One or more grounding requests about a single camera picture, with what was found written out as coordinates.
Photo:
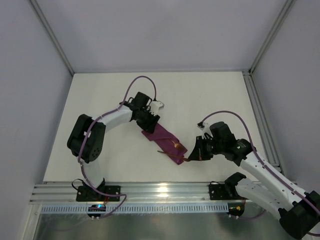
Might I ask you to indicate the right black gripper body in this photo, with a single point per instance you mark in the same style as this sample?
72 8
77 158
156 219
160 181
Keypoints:
200 148

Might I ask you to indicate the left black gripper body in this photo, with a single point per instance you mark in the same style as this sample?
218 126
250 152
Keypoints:
149 122

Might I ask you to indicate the purple satin napkin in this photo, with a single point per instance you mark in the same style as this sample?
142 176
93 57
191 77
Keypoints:
162 138

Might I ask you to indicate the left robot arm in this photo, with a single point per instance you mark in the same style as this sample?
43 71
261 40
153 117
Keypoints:
87 136

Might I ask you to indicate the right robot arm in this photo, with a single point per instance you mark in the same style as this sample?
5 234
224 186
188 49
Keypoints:
297 210

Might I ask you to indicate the right controller board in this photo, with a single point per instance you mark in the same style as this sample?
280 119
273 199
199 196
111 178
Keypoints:
236 211

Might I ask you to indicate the controller board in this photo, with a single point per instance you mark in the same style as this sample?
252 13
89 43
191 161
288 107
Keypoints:
96 210
236 211

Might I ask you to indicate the left controller board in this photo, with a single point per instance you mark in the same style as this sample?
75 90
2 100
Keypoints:
96 210

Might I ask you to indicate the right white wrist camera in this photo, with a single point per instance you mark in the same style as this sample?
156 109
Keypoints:
205 130

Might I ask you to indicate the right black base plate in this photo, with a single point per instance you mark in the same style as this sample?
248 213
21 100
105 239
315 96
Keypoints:
218 191

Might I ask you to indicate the right side aluminium rail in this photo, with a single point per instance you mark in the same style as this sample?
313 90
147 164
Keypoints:
268 143

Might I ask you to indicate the aluminium rail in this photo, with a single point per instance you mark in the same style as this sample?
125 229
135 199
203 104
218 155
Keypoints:
135 192
268 143

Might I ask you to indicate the slotted grey cable duct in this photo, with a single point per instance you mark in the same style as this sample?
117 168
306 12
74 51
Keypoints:
139 208

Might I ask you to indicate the aluminium front rail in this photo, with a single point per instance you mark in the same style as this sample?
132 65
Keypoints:
135 192

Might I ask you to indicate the left aluminium frame post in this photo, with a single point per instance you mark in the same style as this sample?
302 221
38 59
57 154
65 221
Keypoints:
51 35

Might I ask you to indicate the aluminium frame post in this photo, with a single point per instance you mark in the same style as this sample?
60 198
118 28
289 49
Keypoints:
51 35
272 33

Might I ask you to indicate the right aluminium frame post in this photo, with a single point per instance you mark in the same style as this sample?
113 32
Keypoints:
272 33

